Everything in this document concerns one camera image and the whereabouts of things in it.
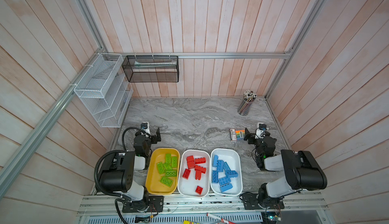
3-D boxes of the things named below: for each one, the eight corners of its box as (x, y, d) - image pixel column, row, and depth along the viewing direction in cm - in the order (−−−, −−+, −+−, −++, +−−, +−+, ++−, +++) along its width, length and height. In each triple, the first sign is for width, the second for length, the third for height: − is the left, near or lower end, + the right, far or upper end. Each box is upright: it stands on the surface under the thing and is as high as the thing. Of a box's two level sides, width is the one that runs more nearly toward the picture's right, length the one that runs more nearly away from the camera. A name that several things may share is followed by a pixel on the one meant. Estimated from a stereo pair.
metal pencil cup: (238, 115, 111) (245, 98, 97) (236, 107, 116) (243, 90, 102) (249, 115, 111) (258, 98, 97) (247, 107, 116) (254, 90, 102)
